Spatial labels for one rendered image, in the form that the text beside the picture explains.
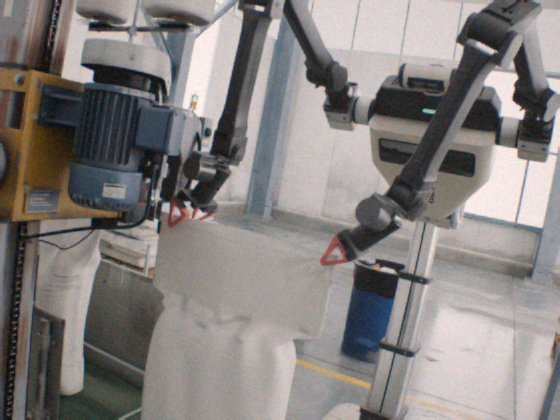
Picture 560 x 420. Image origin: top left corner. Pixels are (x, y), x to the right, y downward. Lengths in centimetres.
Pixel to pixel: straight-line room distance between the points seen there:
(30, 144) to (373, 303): 263
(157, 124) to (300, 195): 897
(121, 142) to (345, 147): 872
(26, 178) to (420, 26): 907
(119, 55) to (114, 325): 126
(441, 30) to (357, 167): 303
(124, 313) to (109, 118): 110
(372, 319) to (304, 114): 711
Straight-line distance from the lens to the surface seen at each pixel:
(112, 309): 201
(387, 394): 180
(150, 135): 99
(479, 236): 911
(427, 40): 967
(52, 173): 115
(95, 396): 176
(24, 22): 115
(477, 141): 144
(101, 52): 100
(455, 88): 100
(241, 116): 122
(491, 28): 98
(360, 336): 342
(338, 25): 1024
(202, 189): 126
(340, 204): 960
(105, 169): 100
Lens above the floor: 125
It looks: 5 degrees down
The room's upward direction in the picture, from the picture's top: 10 degrees clockwise
